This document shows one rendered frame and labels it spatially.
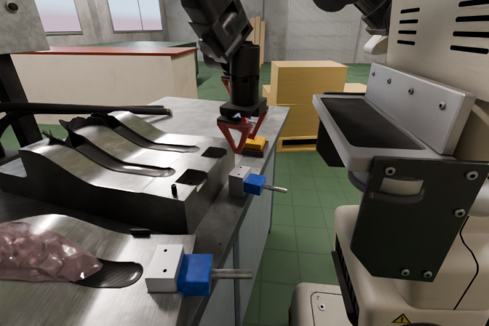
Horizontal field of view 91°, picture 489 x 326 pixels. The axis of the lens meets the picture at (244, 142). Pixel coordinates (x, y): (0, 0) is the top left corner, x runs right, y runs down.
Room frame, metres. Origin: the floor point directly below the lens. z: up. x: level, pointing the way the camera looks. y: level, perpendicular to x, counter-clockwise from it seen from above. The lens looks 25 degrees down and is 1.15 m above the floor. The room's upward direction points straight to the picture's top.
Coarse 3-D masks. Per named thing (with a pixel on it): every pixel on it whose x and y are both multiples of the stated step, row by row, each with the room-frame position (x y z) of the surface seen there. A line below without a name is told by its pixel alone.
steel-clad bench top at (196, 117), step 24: (168, 120) 0.96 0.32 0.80; (192, 120) 0.96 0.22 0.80; (216, 120) 0.96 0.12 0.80; (264, 120) 0.96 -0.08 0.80; (0, 192) 0.47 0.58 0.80; (0, 216) 0.39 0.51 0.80; (24, 216) 0.39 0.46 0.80; (72, 216) 0.39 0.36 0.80; (96, 216) 0.39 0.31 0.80; (216, 216) 0.39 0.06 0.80; (216, 240) 0.32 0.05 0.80; (216, 264) 0.27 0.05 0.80; (192, 312) 0.20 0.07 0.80
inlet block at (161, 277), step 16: (160, 256) 0.22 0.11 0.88; (176, 256) 0.22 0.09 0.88; (192, 256) 0.23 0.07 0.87; (208, 256) 0.23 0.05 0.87; (160, 272) 0.20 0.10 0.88; (176, 272) 0.20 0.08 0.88; (192, 272) 0.21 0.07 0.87; (208, 272) 0.21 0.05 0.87; (224, 272) 0.21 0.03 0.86; (240, 272) 0.21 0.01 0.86; (160, 288) 0.19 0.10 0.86; (176, 288) 0.19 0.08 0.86; (192, 288) 0.20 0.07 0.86; (208, 288) 0.20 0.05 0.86
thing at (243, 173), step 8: (240, 168) 0.49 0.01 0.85; (248, 168) 0.49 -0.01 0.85; (232, 176) 0.46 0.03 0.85; (240, 176) 0.45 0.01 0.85; (248, 176) 0.47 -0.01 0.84; (256, 176) 0.47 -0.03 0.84; (264, 176) 0.47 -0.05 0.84; (232, 184) 0.46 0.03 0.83; (240, 184) 0.45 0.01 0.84; (248, 184) 0.45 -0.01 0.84; (256, 184) 0.44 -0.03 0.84; (264, 184) 0.45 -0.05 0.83; (232, 192) 0.46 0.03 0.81; (240, 192) 0.45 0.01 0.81; (248, 192) 0.45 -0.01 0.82; (256, 192) 0.44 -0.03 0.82
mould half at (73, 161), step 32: (96, 128) 0.55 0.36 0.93; (32, 160) 0.42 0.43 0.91; (64, 160) 0.42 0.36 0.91; (128, 160) 0.47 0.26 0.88; (160, 160) 0.47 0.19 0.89; (192, 160) 0.46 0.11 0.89; (224, 160) 0.50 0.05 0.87; (32, 192) 0.44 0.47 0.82; (64, 192) 0.41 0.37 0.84; (96, 192) 0.38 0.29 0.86; (128, 192) 0.36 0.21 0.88; (160, 192) 0.35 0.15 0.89; (192, 192) 0.35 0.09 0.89; (160, 224) 0.34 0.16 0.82; (192, 224) 0.34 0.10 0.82
